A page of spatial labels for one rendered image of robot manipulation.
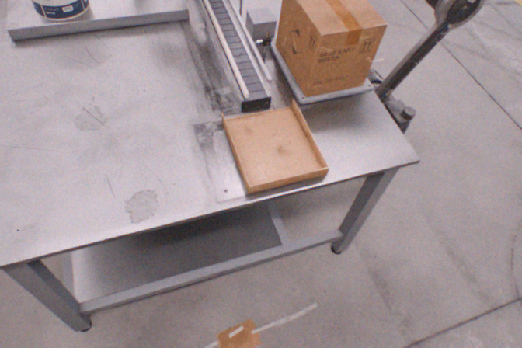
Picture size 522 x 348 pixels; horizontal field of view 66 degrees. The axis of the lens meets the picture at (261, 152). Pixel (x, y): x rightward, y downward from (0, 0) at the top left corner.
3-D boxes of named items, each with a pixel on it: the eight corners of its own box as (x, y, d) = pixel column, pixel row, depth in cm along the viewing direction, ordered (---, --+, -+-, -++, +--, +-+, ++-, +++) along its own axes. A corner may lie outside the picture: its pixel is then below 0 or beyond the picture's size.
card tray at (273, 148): (221, 120, 135) (221, 112, 132) (292, 106, 142) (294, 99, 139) (248, 193, 119) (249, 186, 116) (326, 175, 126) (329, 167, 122)
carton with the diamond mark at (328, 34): (274, 45, 159) (284, -19, 137) (328, 36, 165) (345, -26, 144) (305, 98, 142) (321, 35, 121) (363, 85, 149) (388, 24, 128)
